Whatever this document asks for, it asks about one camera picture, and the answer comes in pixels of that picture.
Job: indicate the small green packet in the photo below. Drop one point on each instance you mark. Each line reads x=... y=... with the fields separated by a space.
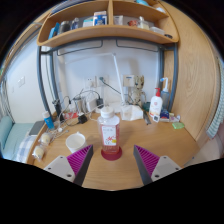
x=178 y=125

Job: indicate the wooden shelf unit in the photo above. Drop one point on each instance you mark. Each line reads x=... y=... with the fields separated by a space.
x=106 y=31

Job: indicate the wooden figurine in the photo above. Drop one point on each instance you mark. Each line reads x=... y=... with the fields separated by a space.
x=139 y=88

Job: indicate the dark laptop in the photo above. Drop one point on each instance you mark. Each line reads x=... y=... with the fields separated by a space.
x=36 y=128

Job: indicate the blue tube white cap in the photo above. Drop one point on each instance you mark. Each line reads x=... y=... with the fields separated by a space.
x=49 y=121

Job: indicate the black slim stand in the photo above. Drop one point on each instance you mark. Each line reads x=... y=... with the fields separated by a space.
x=58 y=110

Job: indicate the white tissue pack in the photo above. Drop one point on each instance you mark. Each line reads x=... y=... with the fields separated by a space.
x=131 y=113

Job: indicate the small black charger block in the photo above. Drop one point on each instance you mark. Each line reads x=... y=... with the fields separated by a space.
x=82 y=119

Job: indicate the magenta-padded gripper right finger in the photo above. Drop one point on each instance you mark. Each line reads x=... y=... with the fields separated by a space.
x=160 y=166

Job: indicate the pink drink bottle white cap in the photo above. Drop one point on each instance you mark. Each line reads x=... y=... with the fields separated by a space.
x=109 y=133

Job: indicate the white cup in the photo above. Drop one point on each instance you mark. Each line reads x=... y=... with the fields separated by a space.
x=75 y=142

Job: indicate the white pump bottle red nozzle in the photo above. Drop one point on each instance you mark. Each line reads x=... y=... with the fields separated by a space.
x=155 y=105

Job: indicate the steel cup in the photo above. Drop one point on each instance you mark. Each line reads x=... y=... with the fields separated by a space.
x=78 y=105

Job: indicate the pale green pillow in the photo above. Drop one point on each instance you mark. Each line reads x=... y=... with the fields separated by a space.
x=5 y=131

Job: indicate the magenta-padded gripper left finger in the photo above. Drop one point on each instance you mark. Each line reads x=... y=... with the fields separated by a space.
x=63 y=166

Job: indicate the clear spray bottle blue nozzle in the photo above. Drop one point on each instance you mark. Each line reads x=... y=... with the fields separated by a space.
x=165 y=95

